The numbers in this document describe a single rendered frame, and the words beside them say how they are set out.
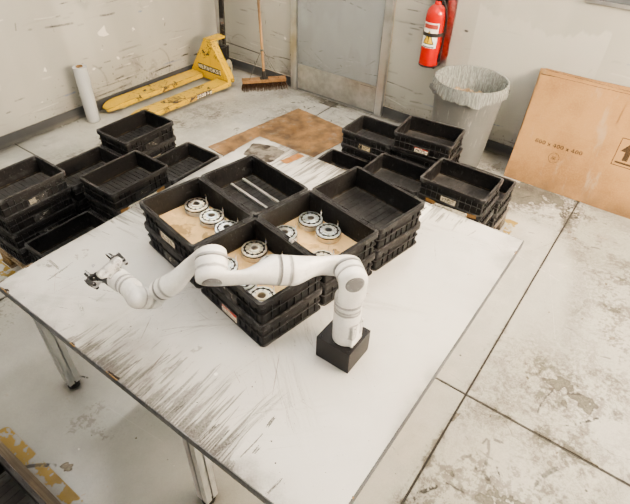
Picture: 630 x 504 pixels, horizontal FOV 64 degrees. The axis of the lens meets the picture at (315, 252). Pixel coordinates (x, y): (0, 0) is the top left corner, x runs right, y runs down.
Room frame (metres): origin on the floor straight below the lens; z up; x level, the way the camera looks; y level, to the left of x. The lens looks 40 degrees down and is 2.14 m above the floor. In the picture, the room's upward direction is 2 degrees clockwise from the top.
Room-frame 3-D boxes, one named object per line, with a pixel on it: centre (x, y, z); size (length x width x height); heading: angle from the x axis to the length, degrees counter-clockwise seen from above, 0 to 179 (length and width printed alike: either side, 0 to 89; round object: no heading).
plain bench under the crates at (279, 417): (1.63, 0.15, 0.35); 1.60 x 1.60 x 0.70; 55
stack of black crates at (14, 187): (2.36, 1.66, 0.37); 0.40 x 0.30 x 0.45; 145
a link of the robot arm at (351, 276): (1.14, -0.11, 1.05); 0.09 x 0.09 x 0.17; 14
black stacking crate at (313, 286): (1.39, 0.21, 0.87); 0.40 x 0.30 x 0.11; 45
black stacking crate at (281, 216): (1.60, 0.00, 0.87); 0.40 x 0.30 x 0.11; 45
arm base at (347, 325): (1.14, -0.11, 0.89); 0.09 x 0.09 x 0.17; 55
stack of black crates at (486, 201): (2.53, -0.83, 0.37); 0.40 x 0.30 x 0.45; 55
